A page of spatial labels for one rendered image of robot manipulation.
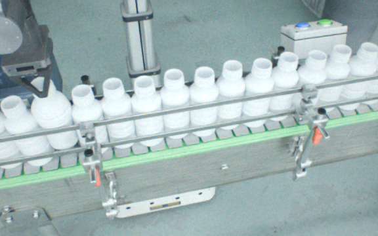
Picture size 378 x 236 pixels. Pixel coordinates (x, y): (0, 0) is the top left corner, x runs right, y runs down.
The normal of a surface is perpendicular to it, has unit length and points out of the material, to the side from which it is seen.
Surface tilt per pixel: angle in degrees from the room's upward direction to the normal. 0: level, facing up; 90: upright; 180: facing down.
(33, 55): 1
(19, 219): 90
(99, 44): 0
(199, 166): 90
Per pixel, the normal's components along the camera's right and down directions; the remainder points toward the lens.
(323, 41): 0.21, 0.46
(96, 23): 0.00, -0.66
